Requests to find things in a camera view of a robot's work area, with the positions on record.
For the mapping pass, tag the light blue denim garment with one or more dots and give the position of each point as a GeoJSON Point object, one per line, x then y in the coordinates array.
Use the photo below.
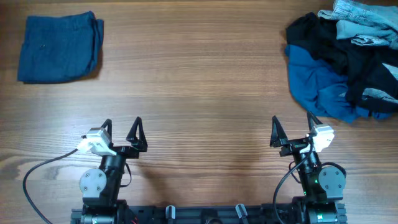
{"type": "Point", "coordinates": [363, 24]}

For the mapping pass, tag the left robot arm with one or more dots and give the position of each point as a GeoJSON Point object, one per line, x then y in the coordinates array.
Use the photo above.
{"type": "Point", "coordinates": [100, 187]}

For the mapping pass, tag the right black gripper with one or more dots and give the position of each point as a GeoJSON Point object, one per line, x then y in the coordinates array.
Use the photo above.
{"type": "Point", "coordinates": [296, 146]}

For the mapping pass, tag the folded navy blue shorts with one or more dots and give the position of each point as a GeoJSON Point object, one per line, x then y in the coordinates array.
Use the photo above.
{"type": "Point", "coordinates": [60, 49]}

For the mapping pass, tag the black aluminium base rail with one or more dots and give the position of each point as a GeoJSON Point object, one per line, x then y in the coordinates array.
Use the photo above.
{"type": "Point", "coordinates": [205, 214]}

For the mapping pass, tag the blue crumpled garment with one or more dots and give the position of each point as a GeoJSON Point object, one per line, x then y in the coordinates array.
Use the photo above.
{"type": "Point", "coordinates": [318, 89]}

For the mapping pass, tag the black shorts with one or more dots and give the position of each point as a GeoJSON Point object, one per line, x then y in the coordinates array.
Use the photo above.
{"type": "Point", "coordinates": [364, 66]}

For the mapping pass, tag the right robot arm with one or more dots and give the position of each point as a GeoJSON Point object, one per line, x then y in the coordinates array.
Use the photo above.
{"type": "Point", "coordinates": [322, 183]}

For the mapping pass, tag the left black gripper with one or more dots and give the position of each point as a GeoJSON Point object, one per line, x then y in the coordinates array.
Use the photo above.
{"type": "Point", "coordinates": [125, 149]}

